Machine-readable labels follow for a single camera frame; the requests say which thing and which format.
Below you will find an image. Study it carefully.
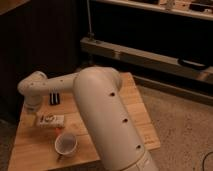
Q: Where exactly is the upper wooden shelf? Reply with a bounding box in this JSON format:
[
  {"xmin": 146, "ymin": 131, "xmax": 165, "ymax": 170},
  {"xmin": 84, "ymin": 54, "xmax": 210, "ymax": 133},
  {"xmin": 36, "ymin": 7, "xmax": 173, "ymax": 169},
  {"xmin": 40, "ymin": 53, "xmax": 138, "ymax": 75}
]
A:
[{"xmin": 93, "ymin": 0, "xmax": 213, "ymax": 21}]

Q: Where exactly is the white paper cup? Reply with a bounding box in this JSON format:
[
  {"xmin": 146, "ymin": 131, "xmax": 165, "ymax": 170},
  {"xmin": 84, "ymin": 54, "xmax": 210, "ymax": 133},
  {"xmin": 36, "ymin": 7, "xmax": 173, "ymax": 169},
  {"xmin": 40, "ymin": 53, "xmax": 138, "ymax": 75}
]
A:
[{"xmin": 54, "ymin": 132, "xmax": 78, "ymax": 157}]

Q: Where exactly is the grey metal rail shelf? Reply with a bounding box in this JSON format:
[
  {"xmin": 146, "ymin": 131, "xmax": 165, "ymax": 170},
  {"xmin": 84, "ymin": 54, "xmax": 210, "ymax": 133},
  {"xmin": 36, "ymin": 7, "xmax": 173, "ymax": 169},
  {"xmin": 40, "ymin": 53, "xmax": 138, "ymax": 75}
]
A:
[{"xmin": 80, "ymin": 37, "xmax": 213, "ymax": 85}]

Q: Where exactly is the small orange object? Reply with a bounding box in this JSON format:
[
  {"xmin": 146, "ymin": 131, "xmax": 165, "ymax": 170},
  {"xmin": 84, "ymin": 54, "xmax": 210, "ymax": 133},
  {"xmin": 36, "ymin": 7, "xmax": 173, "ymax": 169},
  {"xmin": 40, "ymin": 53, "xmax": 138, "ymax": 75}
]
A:
[{"xmin": 56, "ymin": 128, "xmax": 61, "ymax": 136}]

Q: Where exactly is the black rectangular remote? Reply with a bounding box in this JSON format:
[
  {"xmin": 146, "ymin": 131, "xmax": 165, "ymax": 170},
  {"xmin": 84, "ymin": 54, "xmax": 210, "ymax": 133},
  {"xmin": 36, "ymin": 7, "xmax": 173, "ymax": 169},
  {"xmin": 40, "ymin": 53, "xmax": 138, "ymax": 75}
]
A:
[{"xmin": 49, "ymin": 93, "xmax": 60, "ymax": 105}]

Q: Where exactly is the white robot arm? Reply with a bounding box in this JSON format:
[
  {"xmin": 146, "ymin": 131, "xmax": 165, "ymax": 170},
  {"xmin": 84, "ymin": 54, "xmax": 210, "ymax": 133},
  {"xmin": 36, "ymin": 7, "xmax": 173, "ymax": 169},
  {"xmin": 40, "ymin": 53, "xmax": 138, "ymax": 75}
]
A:
[{"xmin": 17, "ymin": 67, "xmax": 159, "ymax": 171}]

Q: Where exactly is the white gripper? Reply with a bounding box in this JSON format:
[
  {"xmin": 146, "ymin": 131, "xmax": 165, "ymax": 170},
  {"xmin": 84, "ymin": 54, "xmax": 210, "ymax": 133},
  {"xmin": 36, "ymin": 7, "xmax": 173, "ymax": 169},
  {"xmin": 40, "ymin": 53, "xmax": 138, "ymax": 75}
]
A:
[{"xmin": 24, "ymin": 101, "xmax": 42, "ymax": 126}]

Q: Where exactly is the black handle loop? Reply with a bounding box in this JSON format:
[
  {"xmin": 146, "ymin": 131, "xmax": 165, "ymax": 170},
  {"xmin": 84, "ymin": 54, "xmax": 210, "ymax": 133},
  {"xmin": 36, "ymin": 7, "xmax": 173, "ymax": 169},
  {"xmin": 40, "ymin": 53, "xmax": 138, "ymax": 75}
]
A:
[{"xmin": 177, "ymin": 59, "xmax": 210, "ymax": 70}]

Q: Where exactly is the wooden low table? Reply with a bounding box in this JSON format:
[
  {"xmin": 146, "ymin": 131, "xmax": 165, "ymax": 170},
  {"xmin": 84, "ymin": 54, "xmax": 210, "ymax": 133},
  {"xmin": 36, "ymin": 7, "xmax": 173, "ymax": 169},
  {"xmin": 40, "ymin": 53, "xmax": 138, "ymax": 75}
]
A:
[{"xmin": 8, "ymin": 73, "xmax": 160, "ymax": 171}]

